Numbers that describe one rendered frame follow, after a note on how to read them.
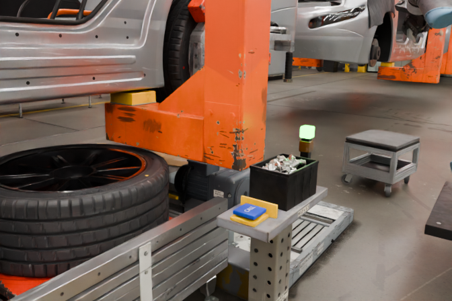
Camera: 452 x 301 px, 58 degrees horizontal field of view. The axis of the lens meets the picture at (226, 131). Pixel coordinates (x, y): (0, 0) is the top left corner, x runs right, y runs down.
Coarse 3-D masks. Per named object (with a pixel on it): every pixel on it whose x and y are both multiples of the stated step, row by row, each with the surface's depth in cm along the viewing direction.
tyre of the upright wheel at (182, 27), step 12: (180, 0) 187; (180, 12) 180; (168, 24) 180; (180, 24) 177; (192, 24) 181; (168, 36) 179; (180, 36) 176; (168, 48) 179; (180, 48) 177; (168, 60) 180; (180, 60) 178; (168, 72) 181; (180, 72) 179; (168, 84) 183; (180, 84) 180; (156, 96) 194; (168, 96) 189
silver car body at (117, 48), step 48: (0, 0) 256; (48, 0) 282; (96, 0) 342; (144, 0) 161; (288, 0) 254; (0, 48) 116; (48, 48) 128; (96, 48) 142; (144, 48) 161; (0, 96) 118; (48, 96) 130
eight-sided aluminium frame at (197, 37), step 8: (200, 24) 179; (192, 32) 177; (200, 32) 175; (192, 40) 177; (200, 40) 174; (192, 48) 177; (200, 48) 175; (192, 56) 178; (200, 56) 176; (192, 64) 179; (200, 64) 176; (192, 72) 180
